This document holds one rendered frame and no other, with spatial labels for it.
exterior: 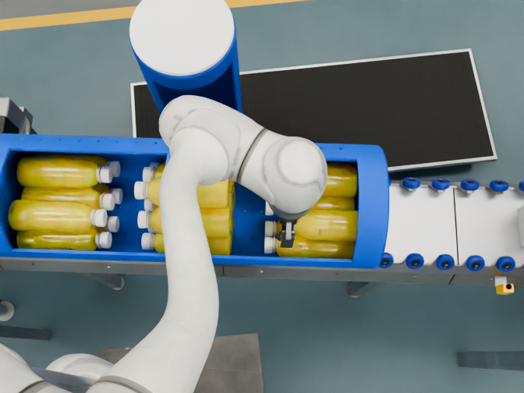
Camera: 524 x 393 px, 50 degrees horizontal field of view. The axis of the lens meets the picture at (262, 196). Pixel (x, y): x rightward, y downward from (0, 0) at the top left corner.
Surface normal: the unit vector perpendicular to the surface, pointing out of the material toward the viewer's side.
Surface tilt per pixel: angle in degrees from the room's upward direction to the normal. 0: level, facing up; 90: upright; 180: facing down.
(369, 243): 47
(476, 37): 0
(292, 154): 5
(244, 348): 0
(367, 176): 11
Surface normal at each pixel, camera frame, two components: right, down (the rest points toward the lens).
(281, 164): -0.12, -0.16
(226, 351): 0.00, -0.34
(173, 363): 0.60, -0.61
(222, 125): 0.29, -0.58
